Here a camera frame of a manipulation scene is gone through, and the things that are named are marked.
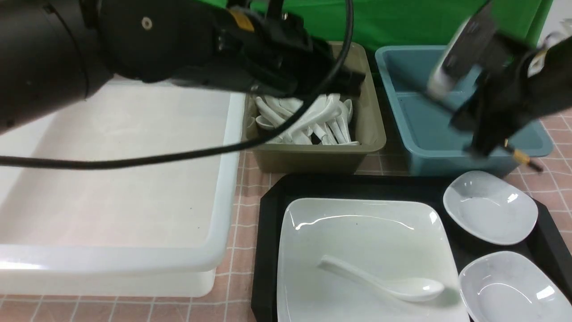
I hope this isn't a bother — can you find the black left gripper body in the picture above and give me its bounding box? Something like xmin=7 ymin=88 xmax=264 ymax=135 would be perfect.
xmin=178 ymin=7 xmax=365 ymax=98

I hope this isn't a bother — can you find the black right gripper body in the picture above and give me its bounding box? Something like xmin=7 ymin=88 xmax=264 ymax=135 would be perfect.
xmin=451 ymin=34 xmax=572 ymax=157

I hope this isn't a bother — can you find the black chopstick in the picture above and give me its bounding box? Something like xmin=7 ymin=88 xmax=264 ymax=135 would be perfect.
xmin=503 ymin=139 xmax=544 ymax=174

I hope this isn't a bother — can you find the white oval bowl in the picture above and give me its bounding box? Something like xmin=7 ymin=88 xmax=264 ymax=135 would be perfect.
xmin=443 ymin=171 xmax=539 ymax=246
xmin=459 ymin=251 xmax=572 ymax=322

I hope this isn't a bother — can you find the white square plate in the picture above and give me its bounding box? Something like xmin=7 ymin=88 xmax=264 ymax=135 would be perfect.
xmin=277 ymin=198 xmax=470 ymax=322

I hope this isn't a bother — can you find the white ceramic soup spoon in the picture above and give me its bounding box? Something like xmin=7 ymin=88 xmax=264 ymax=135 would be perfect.
xmin=317 ymin=255 xmax=445 ymax=302

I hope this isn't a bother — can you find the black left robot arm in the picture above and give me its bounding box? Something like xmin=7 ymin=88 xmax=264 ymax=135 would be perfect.
xmin=0 ymin=0 xmax=365 ymax=134

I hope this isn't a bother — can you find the white spoon in olive bin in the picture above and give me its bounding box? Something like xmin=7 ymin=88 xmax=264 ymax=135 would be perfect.
xmin=265 ymin=94 xmax=341 ymax=145

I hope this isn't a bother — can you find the pink checkered tablecloth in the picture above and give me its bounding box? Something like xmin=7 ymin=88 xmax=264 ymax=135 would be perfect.
xmin=1 ymin=114 xmax=571 ymax=322

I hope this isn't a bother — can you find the olive green plastic bin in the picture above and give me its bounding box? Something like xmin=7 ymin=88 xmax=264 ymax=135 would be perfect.
xmin=252 ymin=42 xmax=387 ymax=174

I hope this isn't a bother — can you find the blue plastic bin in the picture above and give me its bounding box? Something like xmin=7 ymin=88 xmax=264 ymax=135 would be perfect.
xmin=374 ymin=46 xmax=554 ymax=178

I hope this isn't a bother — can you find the green cloth backdrop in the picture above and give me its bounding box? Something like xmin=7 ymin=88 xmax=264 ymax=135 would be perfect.
xmin=197 ymin=0 xmax=553 ymax=50

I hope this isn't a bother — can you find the black serving tray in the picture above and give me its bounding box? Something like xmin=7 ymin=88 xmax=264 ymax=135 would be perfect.
xmin=251 ymin=174 xmax=572 ymax=322

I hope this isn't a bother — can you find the large white plastic bin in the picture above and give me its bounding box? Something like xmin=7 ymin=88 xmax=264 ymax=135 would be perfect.
xmin=0 ymin=79 xmax=245 ymax=297

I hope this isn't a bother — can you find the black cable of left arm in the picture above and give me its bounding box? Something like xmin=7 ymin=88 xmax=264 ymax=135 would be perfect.
xmin=0 ymin=0 xmax=354 ymax=170

